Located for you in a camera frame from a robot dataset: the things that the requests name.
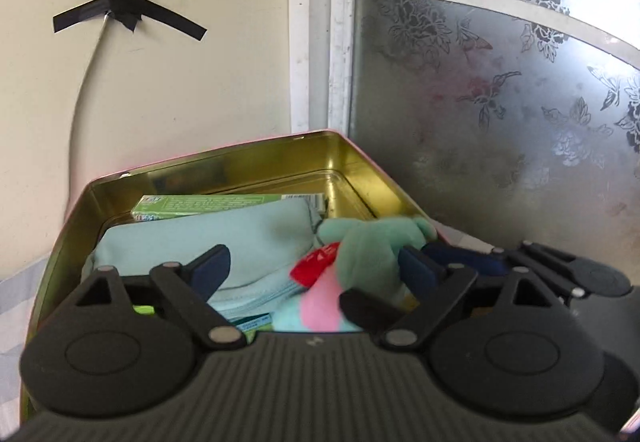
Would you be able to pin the teal zipper pencil pouch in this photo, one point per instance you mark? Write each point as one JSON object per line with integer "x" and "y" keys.
{"x": 260, "y": 242}

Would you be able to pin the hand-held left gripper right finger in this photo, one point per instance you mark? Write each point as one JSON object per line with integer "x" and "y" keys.
{"x": 417, "y": 269}

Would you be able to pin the black tape cross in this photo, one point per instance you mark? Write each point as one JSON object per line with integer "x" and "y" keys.
{"x": 125, "y": 2}

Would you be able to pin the white window frame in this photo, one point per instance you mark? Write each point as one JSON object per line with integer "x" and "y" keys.
{"x": 320, "y": 22}

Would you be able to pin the patterned frosted window glass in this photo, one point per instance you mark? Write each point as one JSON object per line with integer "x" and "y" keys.
{"x": 450, "y": 147}

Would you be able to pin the striped bed sheet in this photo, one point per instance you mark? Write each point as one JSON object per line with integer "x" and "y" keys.
{"x": 20, "y": 302}

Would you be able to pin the pink biscuit tin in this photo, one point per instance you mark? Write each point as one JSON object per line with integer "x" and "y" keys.
{"x": 225, "y": 172}

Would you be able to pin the teal and pink plush toy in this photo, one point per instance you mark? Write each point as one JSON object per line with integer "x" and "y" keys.
{"x": 370, "y": 247}

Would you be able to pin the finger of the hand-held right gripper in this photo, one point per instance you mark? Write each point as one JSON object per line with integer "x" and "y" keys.
{"x": 365, "y": 307}
{"x": 475, "y": 258}

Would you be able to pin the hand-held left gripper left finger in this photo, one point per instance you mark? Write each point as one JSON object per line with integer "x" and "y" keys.
{"x": 210, "y": 269}

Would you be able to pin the long toothpaste box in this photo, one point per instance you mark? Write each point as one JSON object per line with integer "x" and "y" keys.
{"x": 210, "y": 204}

